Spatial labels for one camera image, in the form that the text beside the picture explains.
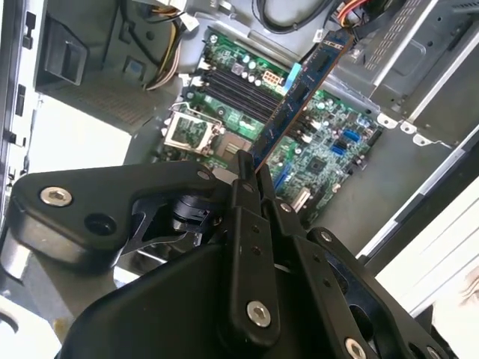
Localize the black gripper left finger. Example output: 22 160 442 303
1 150 282 338

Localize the blue RAM stick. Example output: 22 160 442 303
246 29 356 175

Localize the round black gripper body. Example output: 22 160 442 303
59 242 340 359

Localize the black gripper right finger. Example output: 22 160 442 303
257 163 450 359

